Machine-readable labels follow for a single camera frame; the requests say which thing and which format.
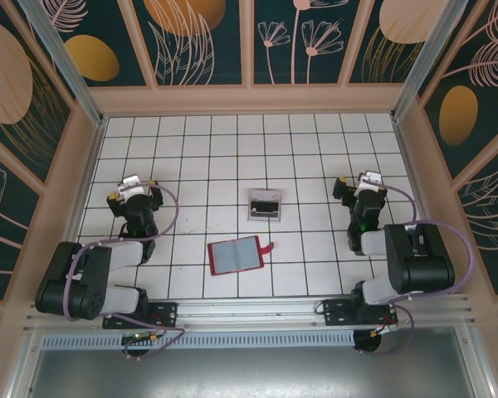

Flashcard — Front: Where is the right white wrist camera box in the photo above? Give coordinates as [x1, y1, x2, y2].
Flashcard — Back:
[355, 171, 385, 197]

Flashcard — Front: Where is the aluminium frame post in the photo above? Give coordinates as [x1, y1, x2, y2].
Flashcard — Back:
[17, 0, 110, 128]
[391, 0, 471, 122]

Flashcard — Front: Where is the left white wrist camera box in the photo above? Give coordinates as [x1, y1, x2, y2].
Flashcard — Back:
[116, 176, 147, 199]

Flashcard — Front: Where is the white credit card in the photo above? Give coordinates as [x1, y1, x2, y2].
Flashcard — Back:
[252, 189, 284, 202]

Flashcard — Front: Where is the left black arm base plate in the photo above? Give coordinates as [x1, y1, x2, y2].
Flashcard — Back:
[102, 301, 179, 331]

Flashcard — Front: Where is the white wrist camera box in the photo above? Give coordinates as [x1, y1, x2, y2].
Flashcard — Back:
[116, 176, 147, 199]
[355, 171, 385, 197]

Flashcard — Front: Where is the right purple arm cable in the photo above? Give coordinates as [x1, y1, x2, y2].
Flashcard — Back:
[359, 177, 476, 357]

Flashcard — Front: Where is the clear acrylic card box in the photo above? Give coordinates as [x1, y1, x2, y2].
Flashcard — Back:
[246, 187, 285, 226]

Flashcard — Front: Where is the red leather card holder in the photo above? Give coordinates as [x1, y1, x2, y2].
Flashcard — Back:
[207, 235, 276, 277]

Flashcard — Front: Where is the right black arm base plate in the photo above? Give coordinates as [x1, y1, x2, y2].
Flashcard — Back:
[323, 298, 399, 329]

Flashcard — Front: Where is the aluminium mounting rail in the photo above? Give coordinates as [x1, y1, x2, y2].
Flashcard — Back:
[23, 293, 475, 332]

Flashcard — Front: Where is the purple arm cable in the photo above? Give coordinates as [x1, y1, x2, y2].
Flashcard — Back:
[61, 184, 187, 361]
[359, 177, 476, 357]

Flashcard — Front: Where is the grey slotted cable duct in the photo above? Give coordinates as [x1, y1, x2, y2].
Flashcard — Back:
[40, 330, 357, 350]

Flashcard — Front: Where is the galvanised metal sheet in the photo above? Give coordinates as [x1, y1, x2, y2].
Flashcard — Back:
[7, 326, 496, 398]

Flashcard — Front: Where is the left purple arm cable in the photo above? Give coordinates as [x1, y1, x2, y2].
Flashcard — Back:
[61, 184, 187, 361]

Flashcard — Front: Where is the small green circuit board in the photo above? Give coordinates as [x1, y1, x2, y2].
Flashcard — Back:
[122, 332, 159, 345]

